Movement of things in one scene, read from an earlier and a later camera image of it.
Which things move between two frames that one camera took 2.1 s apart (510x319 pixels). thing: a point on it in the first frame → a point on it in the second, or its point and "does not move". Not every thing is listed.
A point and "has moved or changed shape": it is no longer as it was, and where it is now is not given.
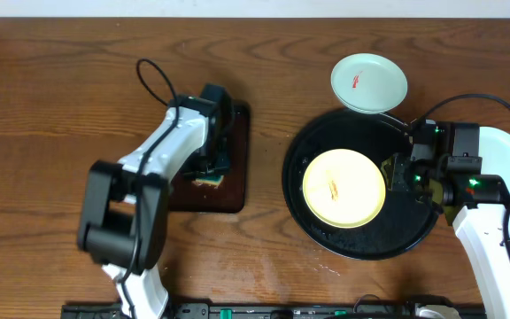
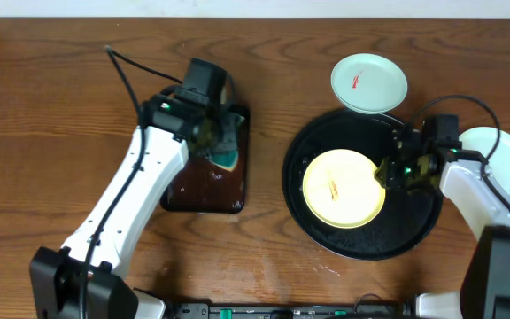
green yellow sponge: [214, 182] has moved or changed shape
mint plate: [368, 83] does not move
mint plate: [504, 156] does not move
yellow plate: [343, 188] does not move
